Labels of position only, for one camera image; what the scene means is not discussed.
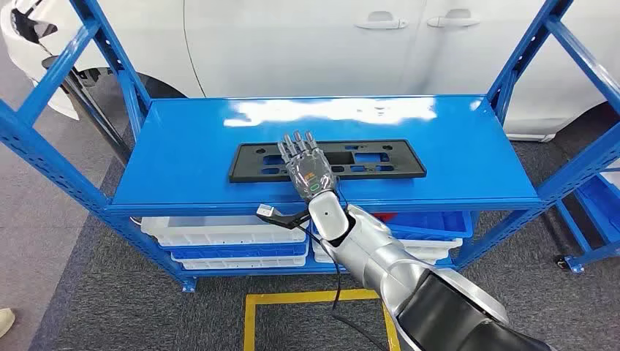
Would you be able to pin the black plastic plate bracket part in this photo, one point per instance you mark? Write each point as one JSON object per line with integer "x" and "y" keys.
{"x": 387, "y": 164}

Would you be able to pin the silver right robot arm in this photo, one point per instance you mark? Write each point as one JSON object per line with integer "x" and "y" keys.
{"x": 378, "y": 257}

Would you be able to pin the red part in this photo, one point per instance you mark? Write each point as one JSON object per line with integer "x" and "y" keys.
{"x": 385, "y": 217}

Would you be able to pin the blue metal shelf rack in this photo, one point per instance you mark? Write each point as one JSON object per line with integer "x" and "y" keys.
{"x": 193, "y": 160}

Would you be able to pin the blue plastic bin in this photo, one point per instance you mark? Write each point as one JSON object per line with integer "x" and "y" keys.
{"x": 232, "y": 250}
{"x": 436, "y": 224}

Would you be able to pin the yellow floor tape square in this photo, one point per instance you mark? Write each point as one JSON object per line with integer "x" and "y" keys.
{"x": 290, "y": 296}

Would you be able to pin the white car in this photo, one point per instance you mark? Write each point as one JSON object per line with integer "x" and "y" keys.
{"x": 290, "y": 48}

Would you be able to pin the black car wheel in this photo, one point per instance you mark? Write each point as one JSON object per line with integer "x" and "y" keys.
{"x": 162, "y": 88}

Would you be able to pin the person's shoe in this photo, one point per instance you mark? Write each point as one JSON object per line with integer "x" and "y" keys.
{"x": 6, "y": 322}

